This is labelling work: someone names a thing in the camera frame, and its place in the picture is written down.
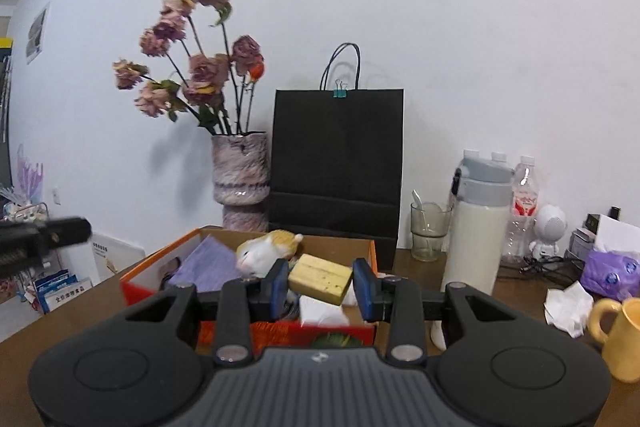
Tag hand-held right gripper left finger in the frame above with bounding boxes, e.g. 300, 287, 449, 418
122, 258, 290, 368

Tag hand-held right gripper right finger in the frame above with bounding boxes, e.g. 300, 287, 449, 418
352, 258, 521, 367

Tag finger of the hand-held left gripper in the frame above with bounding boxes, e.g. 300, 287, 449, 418
37, 216, 94, 253

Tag orange white plush toy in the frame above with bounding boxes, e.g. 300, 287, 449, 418
235, 230, 305, 279

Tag yellow sponge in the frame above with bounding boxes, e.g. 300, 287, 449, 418
288, 254, 353, 307

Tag red cardboard box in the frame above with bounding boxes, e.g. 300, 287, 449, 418
119, 227, 379, 349

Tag translucent cotton swab box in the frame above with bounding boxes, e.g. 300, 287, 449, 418
299, 296, 350, 327

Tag purple knitted cloth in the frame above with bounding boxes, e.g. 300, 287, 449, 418
167, 237, 241, 293

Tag white panel board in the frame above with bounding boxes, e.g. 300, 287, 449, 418
91, 231, 147, 286

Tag blue white boxes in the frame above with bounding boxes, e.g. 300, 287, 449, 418
34, 272, 95, 314

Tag purple plastic decoration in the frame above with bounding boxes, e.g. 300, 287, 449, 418
16, 144, 45, 203

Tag white spoon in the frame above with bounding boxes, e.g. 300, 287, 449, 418
411, 189, 431, 234

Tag white thermos grey lid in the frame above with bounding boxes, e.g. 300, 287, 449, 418
440, 155, 516, 299

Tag purple marbled vase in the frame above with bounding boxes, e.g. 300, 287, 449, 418
211, 132, 272, 233

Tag black paper bag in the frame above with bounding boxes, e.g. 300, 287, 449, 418
267, 42, 406, 276

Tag small white round speaker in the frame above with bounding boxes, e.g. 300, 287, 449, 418
527, 204, 569, 261

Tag crumpled white tissue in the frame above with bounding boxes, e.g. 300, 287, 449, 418
544, 281, 596, 339

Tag grey power adapter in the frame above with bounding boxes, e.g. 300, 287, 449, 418
567, 229, 596, 261

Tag purple tissue pack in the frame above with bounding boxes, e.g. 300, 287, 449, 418
582, 249, 640, 301

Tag yellow mug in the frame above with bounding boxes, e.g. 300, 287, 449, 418
587, 294, 640, 383

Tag metal wire rack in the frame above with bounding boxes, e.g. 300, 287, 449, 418
0, 187, 51, 308

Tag black desk cables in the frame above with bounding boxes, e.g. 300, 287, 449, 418
500, 254, 584, 289

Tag wall poster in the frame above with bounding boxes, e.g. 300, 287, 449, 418
25, 3, 51, 66

